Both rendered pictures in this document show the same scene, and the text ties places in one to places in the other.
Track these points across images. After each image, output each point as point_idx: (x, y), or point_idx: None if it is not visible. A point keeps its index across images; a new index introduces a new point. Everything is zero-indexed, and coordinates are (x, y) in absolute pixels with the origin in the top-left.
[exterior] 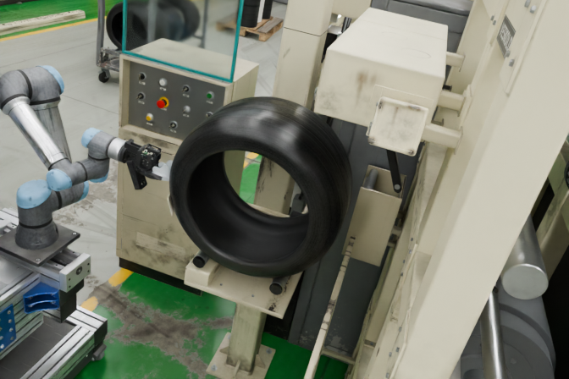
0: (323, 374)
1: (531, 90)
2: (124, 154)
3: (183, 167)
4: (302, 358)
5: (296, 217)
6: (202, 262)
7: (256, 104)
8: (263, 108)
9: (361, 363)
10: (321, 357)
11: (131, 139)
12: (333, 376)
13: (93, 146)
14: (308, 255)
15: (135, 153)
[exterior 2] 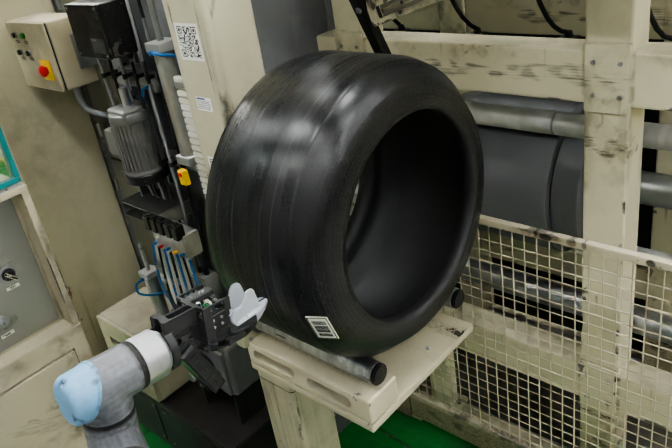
0: (381, 429)
1: None
2: (177, 346)
3: (330, 235)
4: (348, 446)
5: (350, 230)
6: (385, 366)
7: (309, 73)
8: (334, 65)
9: (477, 323)
10: (354, 424)
11: (152, 315)
12: (388, 420)
13: (115, 395)
14: (479, 209)
15: (190, 325)
